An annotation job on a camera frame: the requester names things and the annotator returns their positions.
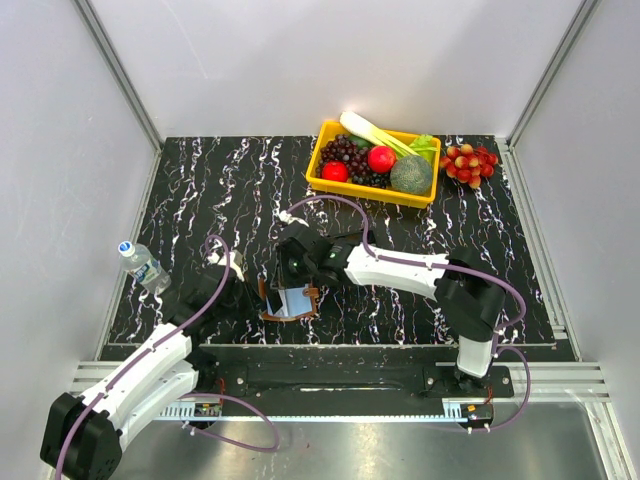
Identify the dark purple grape bunch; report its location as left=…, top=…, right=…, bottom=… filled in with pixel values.
left=315, top=134, right=390, bottom=189

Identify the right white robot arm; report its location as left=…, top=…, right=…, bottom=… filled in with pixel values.
left=275, top=222, right=506, bottom=396

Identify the white green leek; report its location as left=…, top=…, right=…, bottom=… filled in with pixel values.
left=339, top=111, right=416, bottom=158

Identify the green netted melon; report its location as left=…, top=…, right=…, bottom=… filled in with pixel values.
left=390, top=155, right=433, bottom=196

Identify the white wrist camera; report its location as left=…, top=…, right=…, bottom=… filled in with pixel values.
left=278, top=210, right=309, bottom=227
left=207, top=250, right=246, bottom=281

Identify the brown leather card holder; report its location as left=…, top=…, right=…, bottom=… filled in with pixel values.
left=258, top=278, right=319, bottom=323

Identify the green cucumber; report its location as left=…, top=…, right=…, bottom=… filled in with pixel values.
left=348, top=135, right=373, bottom=148

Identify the yellow plastic basket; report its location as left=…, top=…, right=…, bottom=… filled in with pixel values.
left=305, top=120, right=442, bottom=209

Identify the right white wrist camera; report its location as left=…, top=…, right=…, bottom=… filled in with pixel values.
left=278, top=210, right=309, bottom=227

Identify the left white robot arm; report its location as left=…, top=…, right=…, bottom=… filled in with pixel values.
left=40, top=252, right=250, bottom=479

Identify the red apple front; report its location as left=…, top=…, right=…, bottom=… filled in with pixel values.
left=321, top=161, right=349, bottom=182

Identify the red apple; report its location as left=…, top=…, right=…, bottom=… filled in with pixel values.
left=368, top=146, right=397, bottom=174
left=321, top=161, right=349, bottom=182

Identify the black card box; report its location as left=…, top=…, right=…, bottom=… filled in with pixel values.
left=325, top=229, right=376, bottom=245

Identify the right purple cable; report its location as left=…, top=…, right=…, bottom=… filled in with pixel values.
left=287, top=194, right=532, bottom=434

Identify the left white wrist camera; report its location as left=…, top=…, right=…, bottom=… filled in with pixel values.
left=207, top=250, right=246, bottom=281

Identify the clear plastic water bottle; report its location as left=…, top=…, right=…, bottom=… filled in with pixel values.
left=118, top=241, right=171, bottom=296

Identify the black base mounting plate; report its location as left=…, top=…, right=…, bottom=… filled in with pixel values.
left=186, top=345, right=515, bottom=399

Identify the red cherry cluster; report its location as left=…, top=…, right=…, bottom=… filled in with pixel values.
left=439, top=143, right=499, bottom=189

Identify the red apple back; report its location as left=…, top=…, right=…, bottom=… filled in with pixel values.
left=368, top=146, right=397, bottom=174

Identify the aluminium frame rail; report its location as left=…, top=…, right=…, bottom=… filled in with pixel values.
left=69, top=359, right=614, bottom=426

